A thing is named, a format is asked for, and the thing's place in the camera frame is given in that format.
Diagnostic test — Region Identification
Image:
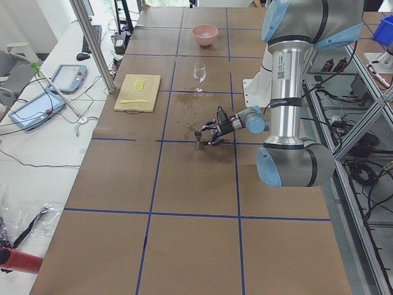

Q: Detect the metal rod with green tip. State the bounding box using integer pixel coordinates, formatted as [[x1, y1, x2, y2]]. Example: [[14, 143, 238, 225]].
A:
[[31, 61, 88, 124]]

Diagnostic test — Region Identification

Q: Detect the near blue teach pendant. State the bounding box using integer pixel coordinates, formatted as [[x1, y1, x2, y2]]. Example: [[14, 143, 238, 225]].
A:
[[8, 92, 66, 130]]

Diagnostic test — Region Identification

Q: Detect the clear wine glass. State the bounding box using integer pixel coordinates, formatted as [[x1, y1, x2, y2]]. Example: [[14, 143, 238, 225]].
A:
[[193, 62, 206, 96]]

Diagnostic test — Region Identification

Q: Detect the black power adapter box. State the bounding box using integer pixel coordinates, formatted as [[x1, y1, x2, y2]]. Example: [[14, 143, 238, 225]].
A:
[[114, 31, 131, 55]]

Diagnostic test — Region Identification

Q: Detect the steel double jigger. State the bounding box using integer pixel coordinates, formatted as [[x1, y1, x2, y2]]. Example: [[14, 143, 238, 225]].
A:
[[194, 129, 202, 149]]

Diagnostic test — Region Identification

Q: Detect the clear ice cubes pile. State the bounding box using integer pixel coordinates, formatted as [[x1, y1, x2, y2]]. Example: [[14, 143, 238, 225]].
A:
[[196, 32, 213, 39]]

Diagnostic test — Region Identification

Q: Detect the pink bowl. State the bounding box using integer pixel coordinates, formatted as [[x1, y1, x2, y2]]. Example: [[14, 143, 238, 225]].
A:
[[192, 24, 219, 47]]

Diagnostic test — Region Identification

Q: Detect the far blue teach pendant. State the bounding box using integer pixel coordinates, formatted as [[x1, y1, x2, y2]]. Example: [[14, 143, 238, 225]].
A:
[[50, 65, 87, 94]]

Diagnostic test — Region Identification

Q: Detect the bamboo cutting board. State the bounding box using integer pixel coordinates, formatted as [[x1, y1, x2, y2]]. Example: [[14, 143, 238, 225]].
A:
[[114, 74, 161, 112]]

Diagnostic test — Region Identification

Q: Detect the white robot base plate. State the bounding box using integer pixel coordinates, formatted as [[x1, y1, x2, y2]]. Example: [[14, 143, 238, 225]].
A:
[[243, 79, 271, 108]]

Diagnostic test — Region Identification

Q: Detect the black computer mouse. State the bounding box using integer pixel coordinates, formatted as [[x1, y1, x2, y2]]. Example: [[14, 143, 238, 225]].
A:
[[76, 52, 90, 61]]

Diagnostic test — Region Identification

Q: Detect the black keyboard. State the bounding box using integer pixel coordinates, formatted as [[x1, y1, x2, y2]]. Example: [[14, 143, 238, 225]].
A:
[[82, 25, 103, 53]]

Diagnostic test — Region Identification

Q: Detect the blue teach pendant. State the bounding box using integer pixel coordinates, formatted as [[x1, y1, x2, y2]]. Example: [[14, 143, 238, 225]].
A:
[[50, 65, 87, 94], [8, 92, 66, 130]]

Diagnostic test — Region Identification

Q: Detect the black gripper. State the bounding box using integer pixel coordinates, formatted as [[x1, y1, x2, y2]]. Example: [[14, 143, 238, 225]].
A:
[[201, 106, 243, 146]]

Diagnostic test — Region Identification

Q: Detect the clear plastic bag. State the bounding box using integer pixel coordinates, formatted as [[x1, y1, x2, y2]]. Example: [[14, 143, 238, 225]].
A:
[[1, 202, 63, 249]]

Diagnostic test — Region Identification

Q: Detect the blue storage bin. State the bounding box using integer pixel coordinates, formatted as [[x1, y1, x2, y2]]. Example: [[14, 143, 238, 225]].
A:
[[372, 15, 393, 46]]

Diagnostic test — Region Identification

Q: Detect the yellow plastic knife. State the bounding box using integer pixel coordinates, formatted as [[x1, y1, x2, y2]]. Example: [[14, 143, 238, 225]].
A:
[[120, 99, 149, 104]]

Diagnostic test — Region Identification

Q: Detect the aluminium frame post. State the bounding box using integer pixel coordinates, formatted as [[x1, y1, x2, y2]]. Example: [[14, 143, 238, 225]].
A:
[[69, 0, 115, 93]]

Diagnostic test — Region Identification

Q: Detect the red thermos bottle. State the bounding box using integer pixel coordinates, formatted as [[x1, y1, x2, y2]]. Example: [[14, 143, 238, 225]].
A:
[[1, 248, 44, 274]]

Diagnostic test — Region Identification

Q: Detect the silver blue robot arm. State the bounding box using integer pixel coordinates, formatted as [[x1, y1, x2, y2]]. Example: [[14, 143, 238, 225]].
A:
[[203, 1, 364, 187]]

